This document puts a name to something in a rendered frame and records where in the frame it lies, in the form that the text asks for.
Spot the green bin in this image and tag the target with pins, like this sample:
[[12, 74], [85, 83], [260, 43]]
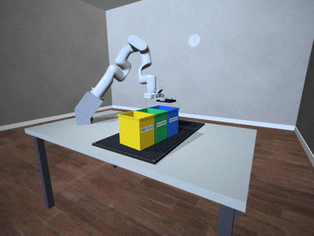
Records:
[[160, 123]]

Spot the yellow recycle bin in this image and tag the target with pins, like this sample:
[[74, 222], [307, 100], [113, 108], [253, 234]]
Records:
[[136, 129]]

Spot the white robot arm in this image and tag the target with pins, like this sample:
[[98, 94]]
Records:
[[135, 45]]

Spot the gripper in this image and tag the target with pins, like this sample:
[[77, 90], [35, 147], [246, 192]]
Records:
[[155, 95]]

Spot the blue open bin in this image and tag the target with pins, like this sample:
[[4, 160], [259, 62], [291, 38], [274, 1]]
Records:
[[172, 126]]

